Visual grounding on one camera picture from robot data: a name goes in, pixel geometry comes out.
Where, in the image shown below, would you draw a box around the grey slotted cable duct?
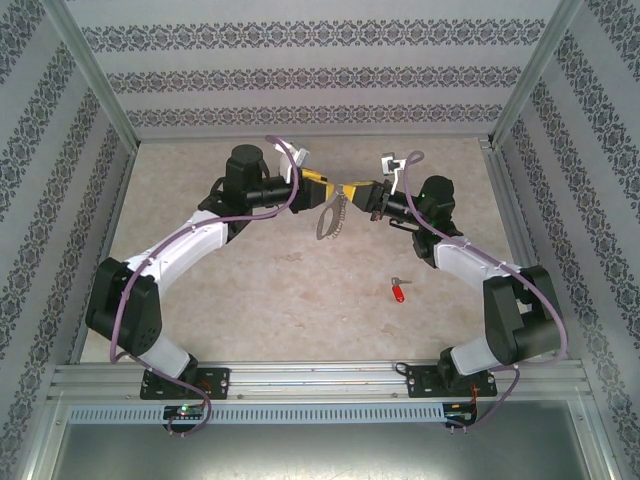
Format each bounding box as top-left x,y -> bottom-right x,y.
67,403 -> 446,425

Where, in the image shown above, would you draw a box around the grey sheet metal panel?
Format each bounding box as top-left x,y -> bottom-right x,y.
49,399 -> 616,480

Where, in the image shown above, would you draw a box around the aluminium side rail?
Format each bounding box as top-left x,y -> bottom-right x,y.
69,142 -> 139,364
479,137 -> 586,366

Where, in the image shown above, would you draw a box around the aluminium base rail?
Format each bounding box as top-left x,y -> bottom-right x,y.
49,359 -> 586,401

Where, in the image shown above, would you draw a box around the aluminium frame post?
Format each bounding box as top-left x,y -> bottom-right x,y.
489,0 -> 584,146
42,0 -> 139,146

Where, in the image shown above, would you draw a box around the key with red cap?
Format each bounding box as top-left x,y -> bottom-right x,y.
389,276 -> 414,305

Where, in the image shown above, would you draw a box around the aluminium rail along wall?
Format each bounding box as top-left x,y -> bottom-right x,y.
134,130 -> 494,144

